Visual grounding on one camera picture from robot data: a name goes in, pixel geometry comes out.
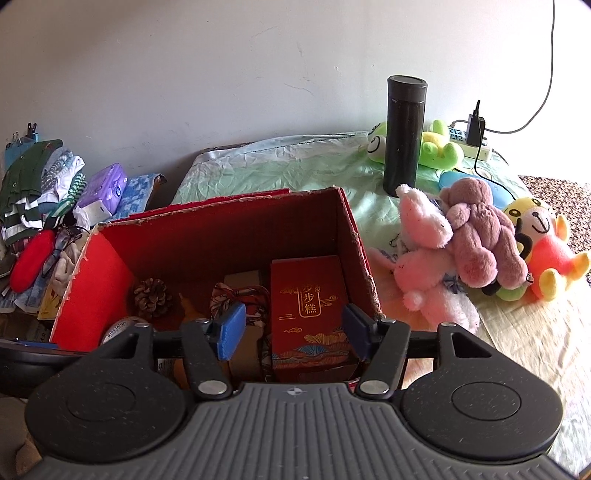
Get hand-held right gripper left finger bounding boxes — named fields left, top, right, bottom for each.
left=90, top=302, right=249, bottom=401

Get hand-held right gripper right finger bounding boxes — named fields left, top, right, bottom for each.
left=342, top=303, right=497, bottom=401

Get small orange gourd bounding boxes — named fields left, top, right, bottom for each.
left=178, top=293, right=211, bottom=324

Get red patterned gift box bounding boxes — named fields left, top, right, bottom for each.
left=269, top=255, right=361, bottom=383

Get brown pine cone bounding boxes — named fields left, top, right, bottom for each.
left=133, top=277, right=174, bottom=320

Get large red cardboard box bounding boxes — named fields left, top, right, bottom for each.
left=48, top=186, right=384, bottom=384

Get white printed tape roll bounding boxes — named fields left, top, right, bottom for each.
left=100, top=318, right=151, bottom=346

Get pink plush rabbit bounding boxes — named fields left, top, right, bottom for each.
left=369, top=184, right=482, bottom=342

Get mauve plush toy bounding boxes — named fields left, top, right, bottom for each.
left=438, top=176, right=532, bottom=289

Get blue patterned cloth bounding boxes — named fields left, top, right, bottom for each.
left=111, top=173, right=168, bottom=221

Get light green bed sheet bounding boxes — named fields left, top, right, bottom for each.
left=171, top=131, right=529, bottom=259

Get yellow booklet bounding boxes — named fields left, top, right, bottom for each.
left=37, top=286, right=65, bottom=321

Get purple tissue pack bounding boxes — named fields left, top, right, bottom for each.
left=74, top=162, right=129, bottom=215

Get black eyeglasses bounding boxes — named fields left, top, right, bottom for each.
left=41, top=225, right=85, bottom=278

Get black thermos bottle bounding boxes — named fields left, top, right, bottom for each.
left=383, top=75, right=428, bottom=198

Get green frog plush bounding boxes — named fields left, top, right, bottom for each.
left=366, top=119, right=465, bottom=172

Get yellow and orange plush toy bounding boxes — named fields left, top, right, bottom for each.
left=502, top=196, right=591, bottom=303

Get red pouch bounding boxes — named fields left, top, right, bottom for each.
left=9, top=229, right=57, bottom=292

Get black round object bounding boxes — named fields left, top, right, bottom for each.
left=0, top=338, right=93, bottom=398

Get white power strip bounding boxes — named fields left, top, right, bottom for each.
left=445, top=127, right=495, bottom=161

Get black charger plug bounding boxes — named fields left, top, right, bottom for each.
left=465, top=99, right=486, bottom=146

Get brown patterned blanket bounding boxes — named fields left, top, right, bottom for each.
left=517, top=174, right=591, bottom=278

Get pile of clothes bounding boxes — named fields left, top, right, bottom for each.
left=0, top=122, right=88, bottom=252

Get thin charger cable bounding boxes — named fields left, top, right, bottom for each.
left=482, top=0, right=556, bottom=136

